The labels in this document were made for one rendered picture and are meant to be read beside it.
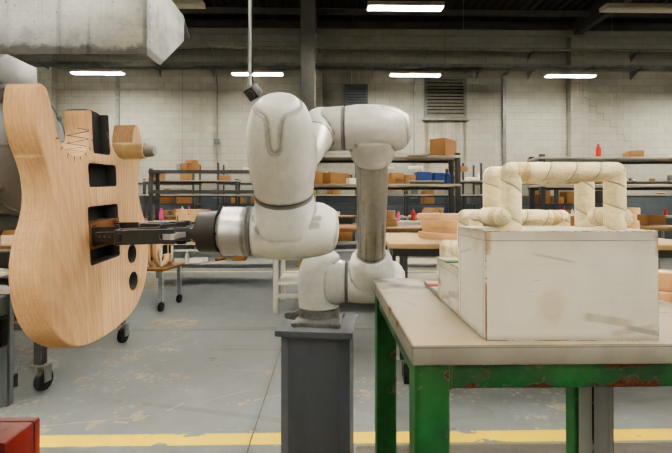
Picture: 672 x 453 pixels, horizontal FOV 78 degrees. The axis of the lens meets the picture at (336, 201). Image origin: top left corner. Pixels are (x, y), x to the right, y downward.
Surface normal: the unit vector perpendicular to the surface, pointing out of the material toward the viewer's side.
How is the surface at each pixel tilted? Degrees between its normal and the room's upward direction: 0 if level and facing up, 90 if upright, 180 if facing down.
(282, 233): 115
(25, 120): 98
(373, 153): 128
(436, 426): 89
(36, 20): 90
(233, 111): 90
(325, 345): 90
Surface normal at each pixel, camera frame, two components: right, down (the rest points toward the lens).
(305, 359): -0.11, -0.01
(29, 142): 0.04, 0.38
